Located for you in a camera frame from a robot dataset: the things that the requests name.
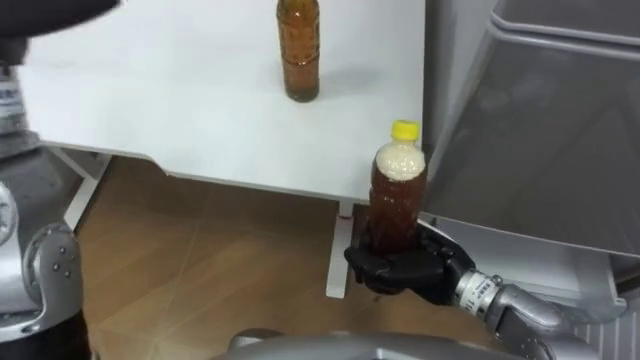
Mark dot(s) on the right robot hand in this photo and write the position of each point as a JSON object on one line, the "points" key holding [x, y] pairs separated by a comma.
{"points": [[430, 270]]}

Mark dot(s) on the yellow cap brown drink bottle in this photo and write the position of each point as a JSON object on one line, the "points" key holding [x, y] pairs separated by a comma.
{"points": [[397, 200]]}

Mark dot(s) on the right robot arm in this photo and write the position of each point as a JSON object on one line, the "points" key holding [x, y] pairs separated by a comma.
{"points": [[525, 310]]}

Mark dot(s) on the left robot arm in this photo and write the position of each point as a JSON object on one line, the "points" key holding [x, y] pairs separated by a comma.
{"points": [[45, 270]]}

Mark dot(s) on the robot body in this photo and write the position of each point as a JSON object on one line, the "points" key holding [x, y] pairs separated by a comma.
{"points": [[350, 350]]}

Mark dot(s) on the white desk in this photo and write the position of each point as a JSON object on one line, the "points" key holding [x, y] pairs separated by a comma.
{"points": [[200, 100]]}

